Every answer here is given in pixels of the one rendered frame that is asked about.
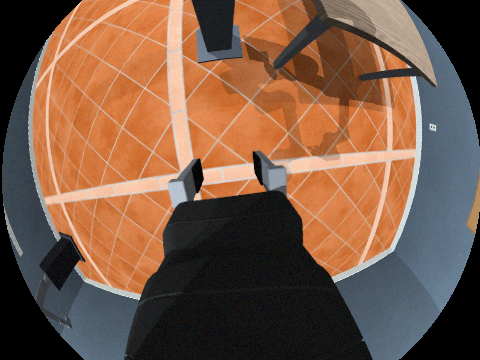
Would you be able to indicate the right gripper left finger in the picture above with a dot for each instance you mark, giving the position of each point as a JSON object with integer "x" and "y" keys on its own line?
{"x": 183, "y": 187}

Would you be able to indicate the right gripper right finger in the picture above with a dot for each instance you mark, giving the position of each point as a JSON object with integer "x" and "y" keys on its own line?
{"x": 275, "y": 178}

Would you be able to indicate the black box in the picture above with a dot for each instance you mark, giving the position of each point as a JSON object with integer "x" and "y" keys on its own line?
{"x": 62, "y": 260}

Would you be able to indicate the grey jointed stand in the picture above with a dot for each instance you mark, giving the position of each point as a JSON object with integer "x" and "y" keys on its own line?
{"x": 47, "y": 292}

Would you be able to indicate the wooden table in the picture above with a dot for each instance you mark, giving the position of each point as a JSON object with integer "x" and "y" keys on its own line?
{"x": 375, "y": 26}

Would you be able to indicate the brown board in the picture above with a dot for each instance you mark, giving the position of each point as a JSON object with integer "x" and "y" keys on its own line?
{"x": 474, "y": 217}

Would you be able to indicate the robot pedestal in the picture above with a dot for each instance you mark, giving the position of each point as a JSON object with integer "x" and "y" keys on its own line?
{"x": 217, "y": 26}

